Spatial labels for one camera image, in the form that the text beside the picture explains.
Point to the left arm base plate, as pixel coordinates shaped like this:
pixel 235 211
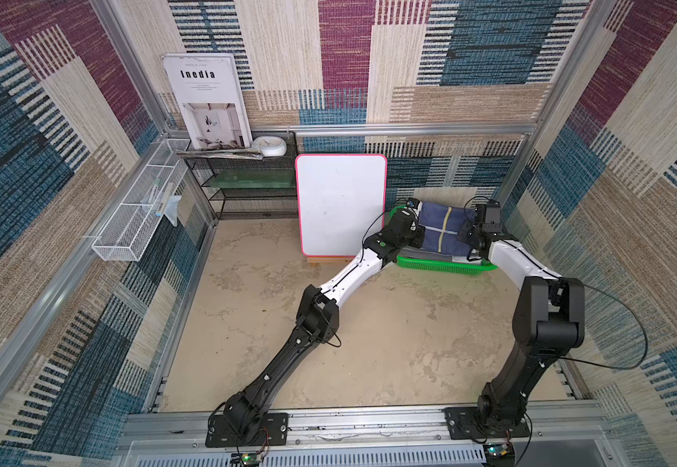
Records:
pixel 270 430

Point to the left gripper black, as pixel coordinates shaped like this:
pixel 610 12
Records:
pixel 418 233

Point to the Inedia magazine poster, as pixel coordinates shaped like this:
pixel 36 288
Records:
pixel 208 93

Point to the black wire shelf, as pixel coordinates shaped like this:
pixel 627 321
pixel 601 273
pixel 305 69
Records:
pixel 248 186

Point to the wooden whiteboard stand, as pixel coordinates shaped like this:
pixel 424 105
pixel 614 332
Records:
pixel 326 260

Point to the green plastic basket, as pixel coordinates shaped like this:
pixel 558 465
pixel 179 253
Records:
pixel 414 264

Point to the navy blue pillowcase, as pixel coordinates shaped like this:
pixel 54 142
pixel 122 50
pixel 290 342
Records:
pixel 446 229

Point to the grey striped pillowcase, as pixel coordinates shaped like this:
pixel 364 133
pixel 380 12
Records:
pixel 418 254

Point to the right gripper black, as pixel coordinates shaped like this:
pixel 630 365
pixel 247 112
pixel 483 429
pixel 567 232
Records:
pixel 477 232

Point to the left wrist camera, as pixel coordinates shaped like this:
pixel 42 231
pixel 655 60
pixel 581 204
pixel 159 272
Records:
pixel 413 203

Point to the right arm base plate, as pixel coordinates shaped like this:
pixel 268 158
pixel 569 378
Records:
pixel 465 423

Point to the white wire wall basket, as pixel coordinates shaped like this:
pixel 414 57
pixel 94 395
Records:
pixel 125 229

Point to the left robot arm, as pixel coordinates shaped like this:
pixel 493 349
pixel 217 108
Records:
pixel 241 420

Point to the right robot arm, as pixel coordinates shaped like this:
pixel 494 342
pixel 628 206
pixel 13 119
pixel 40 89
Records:
pixel 548 322

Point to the pink framed whiteboard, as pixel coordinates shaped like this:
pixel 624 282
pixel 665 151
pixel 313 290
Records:
pixel 340 198

